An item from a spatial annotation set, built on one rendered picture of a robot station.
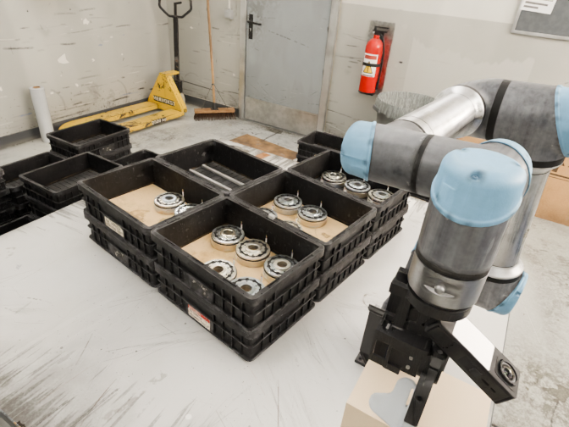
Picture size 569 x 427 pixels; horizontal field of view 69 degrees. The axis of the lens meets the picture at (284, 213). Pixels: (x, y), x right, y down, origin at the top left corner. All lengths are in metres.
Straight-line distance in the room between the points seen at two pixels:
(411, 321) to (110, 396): 0.79
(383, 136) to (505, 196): 0.19
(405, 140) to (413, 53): 3.47
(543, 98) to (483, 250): 0.48
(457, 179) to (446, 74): 3.56
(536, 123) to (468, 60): 3.07
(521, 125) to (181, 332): 0.95
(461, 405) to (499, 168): 0.34
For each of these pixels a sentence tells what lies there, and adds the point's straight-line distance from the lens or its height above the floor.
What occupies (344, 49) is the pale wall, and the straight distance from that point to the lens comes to 4.20.
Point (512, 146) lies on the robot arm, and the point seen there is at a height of 1.43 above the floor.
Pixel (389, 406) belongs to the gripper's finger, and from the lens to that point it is 0.55.
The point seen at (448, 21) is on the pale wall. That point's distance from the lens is 3.91.
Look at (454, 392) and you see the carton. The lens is 0.64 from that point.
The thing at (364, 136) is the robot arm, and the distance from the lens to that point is 0.54.
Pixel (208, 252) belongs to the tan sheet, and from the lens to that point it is 1.27.
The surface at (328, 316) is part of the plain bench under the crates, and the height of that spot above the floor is 0.70.
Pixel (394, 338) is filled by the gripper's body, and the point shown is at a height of 1.23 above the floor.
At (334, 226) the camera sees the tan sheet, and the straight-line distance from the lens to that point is 1.43.
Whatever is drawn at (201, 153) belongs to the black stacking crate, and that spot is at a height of 0.88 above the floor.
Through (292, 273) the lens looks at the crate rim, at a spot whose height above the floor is 0.93.
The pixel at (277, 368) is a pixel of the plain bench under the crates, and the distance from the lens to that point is 1.13.
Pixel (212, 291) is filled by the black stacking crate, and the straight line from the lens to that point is 1.08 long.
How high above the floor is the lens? 1.59
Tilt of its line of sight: 31 degrees down
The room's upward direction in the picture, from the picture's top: 5 degrees clockwise
